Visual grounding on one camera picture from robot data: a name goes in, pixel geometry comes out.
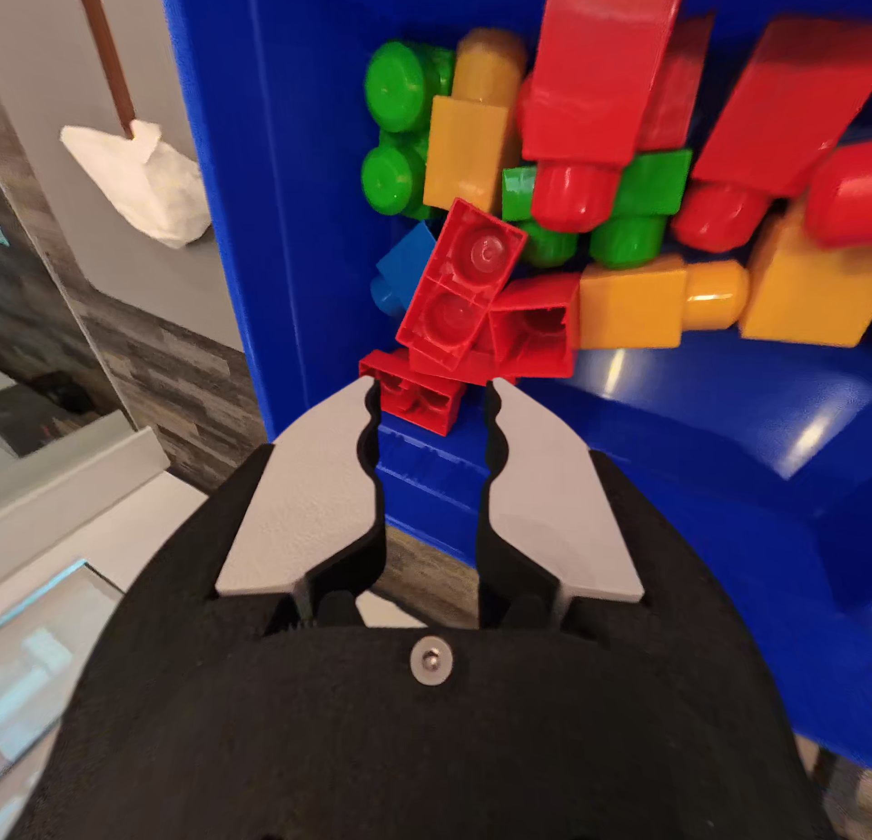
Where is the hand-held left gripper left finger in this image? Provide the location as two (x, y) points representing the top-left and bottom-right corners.
(216, 376), (386, 598)

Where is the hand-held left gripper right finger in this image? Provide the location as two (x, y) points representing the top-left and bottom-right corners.
(477, 376), (647, 604)

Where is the blue storage bin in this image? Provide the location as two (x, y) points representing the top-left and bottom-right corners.
(154, 0), (872, 770)

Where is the pile of mega blocks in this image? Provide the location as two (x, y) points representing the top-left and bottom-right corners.
(357, 0), (872, 439)

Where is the white cloth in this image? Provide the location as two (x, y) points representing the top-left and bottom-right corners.
(59, 118), (215, 251)

